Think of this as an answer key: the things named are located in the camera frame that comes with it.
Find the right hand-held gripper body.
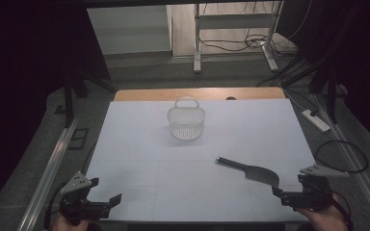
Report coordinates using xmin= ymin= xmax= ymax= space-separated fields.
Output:
xmin=280 ymin=164 xmax=351 ymax=211

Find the white metal stand frame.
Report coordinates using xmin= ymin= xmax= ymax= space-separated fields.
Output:
xmin=193 ymin=0 xmax=285 ymax=74

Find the bundle of black floor cables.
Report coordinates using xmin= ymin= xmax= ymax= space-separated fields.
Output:
xmin=198 ymin=30 xmax=298 ymax=60

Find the white table cover sheet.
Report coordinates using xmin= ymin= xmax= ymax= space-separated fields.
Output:
xmin=86 ymin=98 xmax=317 ymax=223

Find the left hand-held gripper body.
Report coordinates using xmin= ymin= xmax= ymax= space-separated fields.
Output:
xmin=59 ymin=171 xmax=112 ymax=225

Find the left hand-held gripper cable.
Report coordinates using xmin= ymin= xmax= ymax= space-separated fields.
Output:
xmin=43 ymin=181 xmax=69 ymax=231

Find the black rectangular frame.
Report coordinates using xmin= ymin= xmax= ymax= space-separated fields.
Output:
xmin=66 ymin=127 xmax=90 ymax=150

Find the white power strip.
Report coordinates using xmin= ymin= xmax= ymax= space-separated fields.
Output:
xmin=302 ymin=109 xmax=331 ymax=134

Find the white plastic basket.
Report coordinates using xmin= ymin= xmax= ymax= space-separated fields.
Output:
xmin=167 ymin=96 xmax=206 ymax=142

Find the aluminium rail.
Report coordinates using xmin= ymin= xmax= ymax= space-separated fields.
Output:
xmin=312 ymin=93 xmax=370 ymax=231
xmin=16 ymin=116 xmax=80 ymax=231

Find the black looped cable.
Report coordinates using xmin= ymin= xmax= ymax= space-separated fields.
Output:
xmin=313 ymin=140 xmax=369 ymax=174

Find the person's left hand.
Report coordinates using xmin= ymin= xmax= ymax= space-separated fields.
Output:
xmin=51 ymin=214 xmax=91 ymax=231

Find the wooden table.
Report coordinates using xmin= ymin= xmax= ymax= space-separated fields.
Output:
xmin=114 ymin=87 xmax=286 ymax=102

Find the right hand-held gripper cable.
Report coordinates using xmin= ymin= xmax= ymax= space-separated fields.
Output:
xmin=331 ymin=191 xmax=355 ymax=231

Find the black stand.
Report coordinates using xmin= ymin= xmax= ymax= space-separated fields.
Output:
xmin=62 ymin=68 xmax=118 ymax=128
xmin=307 ymin=66 xmax=349 ymax=125

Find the person's right hand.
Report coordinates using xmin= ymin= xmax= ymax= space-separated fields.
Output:
xmin=297 ymin=194 xmax=349 ymax=231

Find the black curtain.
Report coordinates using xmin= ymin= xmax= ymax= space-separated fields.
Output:
xmin=276 ymin=0 xmax=370 ymax=152
xmin=0 ymin=0 xmax=111 ymax=206

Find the hand-held gripper cable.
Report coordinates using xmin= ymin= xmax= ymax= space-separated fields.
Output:
xmin=43 ymin=181 xmax=69 ymax=231
xmin=331 ymin=191 xmax=355 ymax=231

